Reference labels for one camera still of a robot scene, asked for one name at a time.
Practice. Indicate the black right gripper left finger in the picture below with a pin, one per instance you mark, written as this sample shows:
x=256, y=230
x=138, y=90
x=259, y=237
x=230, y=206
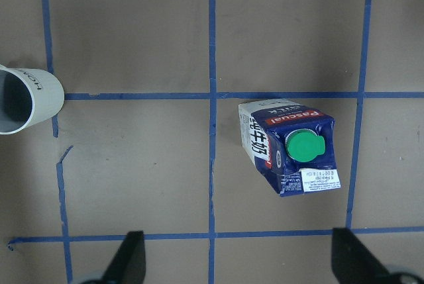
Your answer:
x=129, y=263

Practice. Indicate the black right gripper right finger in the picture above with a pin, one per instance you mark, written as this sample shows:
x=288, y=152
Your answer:
x=352, y=261

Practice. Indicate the blue Pascual milk carton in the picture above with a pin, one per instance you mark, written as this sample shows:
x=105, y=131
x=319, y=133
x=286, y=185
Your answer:
x=291, y=145

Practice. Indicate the white mug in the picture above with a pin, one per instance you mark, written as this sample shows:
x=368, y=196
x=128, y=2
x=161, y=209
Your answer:
x=28, y=97

